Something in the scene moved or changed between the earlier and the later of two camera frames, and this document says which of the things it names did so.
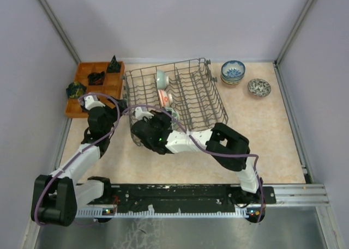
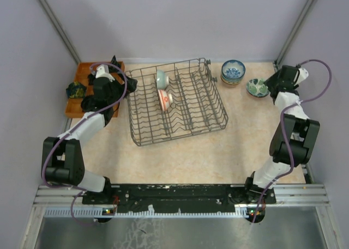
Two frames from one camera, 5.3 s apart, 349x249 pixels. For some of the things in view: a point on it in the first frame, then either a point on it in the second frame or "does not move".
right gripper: x=164 y=117 to x=270 y=82
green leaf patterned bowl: x=175 y=117 to x=256 y=87
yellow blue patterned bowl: x=232 y=82 does not move
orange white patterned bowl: x=166 y=99 does not move
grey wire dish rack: x=196 y=96 does not move
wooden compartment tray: x=94 y=75 does not move
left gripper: x=114 y=110 to x=131 y=85
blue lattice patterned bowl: x=231 y=83 does not move
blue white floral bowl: x=233 y=69 does not move
